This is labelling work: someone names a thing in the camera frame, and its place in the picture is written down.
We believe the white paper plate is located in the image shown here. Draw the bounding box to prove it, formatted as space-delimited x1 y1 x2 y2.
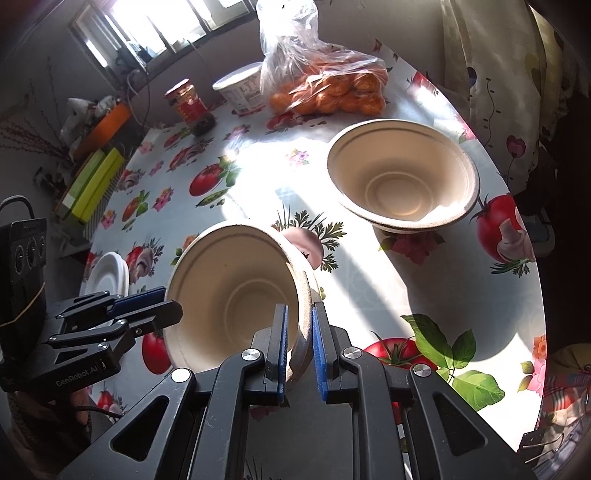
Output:
79 263 131 300
82 251 129 296

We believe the printed vegetable tablecloth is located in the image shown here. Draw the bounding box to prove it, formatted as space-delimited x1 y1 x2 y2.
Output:
78 41 549 480

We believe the lime green box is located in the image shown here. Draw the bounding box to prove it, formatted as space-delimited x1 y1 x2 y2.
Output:
69 148 126 222

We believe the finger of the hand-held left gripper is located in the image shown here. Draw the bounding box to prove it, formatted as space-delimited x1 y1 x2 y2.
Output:
46 300 184 357
54 286 167 320

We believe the black cable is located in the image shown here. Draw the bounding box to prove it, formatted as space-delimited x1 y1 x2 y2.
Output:
0 196 35 221

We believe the orange box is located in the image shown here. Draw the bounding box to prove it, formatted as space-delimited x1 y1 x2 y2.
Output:
73 103 133 158

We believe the printed curtain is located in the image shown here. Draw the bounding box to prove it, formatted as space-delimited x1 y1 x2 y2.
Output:
438 0 580 197

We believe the black binder clip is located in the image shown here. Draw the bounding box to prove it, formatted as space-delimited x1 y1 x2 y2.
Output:
518 431 568 463

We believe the white plastic bag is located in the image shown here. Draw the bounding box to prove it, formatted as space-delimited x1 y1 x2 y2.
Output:
59 95 117 141

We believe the person's left forearm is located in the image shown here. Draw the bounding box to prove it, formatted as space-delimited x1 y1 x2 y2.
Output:
6 390 95 462

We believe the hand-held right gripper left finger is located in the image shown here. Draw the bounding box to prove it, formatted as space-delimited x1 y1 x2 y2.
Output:
60 304 291 480

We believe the white plastic tub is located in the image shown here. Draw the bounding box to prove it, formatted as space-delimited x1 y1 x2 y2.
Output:
212 63 268 116

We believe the beige paper bowl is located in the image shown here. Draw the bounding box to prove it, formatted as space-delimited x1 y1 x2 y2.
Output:
165 222 320 385
326 119 478 221
339 180 481 234

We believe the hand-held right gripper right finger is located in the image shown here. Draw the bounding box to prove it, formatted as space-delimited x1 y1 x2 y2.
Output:
311 302 536 480

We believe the plastic bag of oranges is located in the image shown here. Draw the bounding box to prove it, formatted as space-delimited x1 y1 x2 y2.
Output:
255 0 389 117

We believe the red sauce jar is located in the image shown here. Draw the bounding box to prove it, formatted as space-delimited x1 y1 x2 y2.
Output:
165 79 217 137

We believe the white and green box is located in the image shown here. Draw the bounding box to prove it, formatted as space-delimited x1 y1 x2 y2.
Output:
56 149 108 209

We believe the barred window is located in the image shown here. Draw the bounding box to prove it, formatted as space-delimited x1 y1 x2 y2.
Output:
68 0 260 71

